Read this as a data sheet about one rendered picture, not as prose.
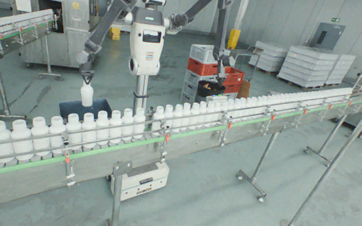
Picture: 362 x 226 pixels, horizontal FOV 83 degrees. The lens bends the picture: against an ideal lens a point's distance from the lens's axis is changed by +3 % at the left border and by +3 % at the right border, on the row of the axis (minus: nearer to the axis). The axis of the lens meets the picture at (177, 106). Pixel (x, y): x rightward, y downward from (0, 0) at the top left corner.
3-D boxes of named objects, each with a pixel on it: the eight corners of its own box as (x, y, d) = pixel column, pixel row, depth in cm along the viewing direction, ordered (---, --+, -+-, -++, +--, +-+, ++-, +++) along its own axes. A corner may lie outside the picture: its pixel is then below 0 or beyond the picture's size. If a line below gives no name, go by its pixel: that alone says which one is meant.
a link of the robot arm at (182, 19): (225, -28, 113) (215, -22, 108) (237, -5, 115) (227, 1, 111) (185, 13, 152) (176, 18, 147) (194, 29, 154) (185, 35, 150)
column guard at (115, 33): (111, 39, 782) (111, 8, 733) (108, 37, 811) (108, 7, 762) (120, 40, 802) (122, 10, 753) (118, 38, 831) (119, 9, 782)
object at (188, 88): (194, 99, 360) (197, 88, 350) (181, 90, 387) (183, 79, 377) (217, 96, 396) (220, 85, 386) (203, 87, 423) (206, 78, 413)
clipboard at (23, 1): (17, 9, 355) (13, -12, 341) (33, 12, 361) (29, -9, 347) (16, 9, 352) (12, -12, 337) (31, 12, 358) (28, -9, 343)
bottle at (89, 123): (80, 142, 95) (79, 112, 88) (94, 139, 99) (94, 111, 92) (83, 150, 91) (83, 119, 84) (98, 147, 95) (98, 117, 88)
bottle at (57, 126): (50, 147, 89) (46, 116, 82) (65, 144, 93) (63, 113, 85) (53, 156, 85) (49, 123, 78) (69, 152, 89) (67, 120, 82)
